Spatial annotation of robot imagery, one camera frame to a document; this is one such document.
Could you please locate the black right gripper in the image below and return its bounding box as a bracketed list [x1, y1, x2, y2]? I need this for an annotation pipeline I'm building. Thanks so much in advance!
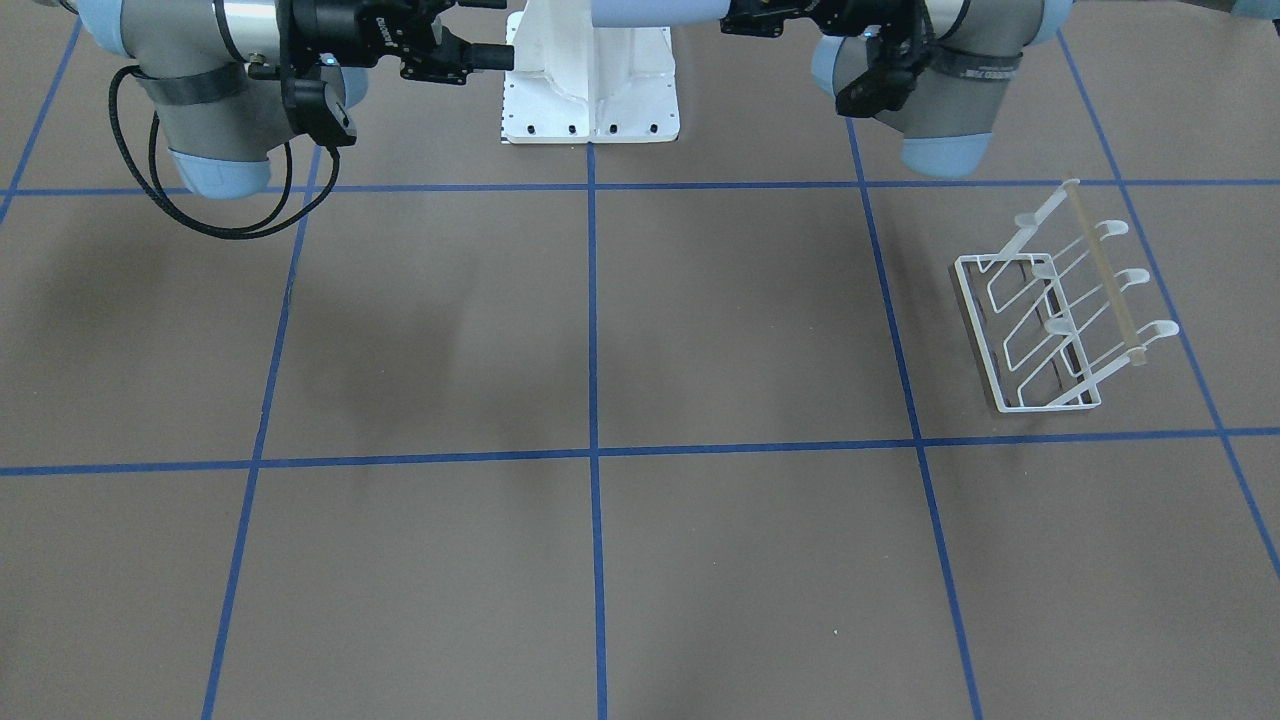
[288, 1, 515, 85]

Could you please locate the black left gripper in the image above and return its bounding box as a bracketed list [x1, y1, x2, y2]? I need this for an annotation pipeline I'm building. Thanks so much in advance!
[719, 1, 925, 40]

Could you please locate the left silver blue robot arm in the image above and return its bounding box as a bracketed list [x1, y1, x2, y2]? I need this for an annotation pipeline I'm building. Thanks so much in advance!
[591, 1, 1073, 179]

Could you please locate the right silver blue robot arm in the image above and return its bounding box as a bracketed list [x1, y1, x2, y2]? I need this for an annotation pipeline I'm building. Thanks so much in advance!
[74, 1, 515, 200]

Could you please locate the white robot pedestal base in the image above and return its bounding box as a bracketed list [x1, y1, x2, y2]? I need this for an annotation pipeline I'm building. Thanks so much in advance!
[500, 1, 681, 145]

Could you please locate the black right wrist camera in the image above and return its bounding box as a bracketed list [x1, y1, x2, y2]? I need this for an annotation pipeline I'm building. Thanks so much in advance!
[282, 73, 358, 149]

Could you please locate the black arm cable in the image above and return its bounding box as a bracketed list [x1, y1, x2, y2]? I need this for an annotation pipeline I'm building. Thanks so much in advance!
[108, 65, 340, 240]

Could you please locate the white wire cup holder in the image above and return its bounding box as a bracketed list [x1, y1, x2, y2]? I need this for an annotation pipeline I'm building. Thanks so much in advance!
[952, 177, 1181, 415]

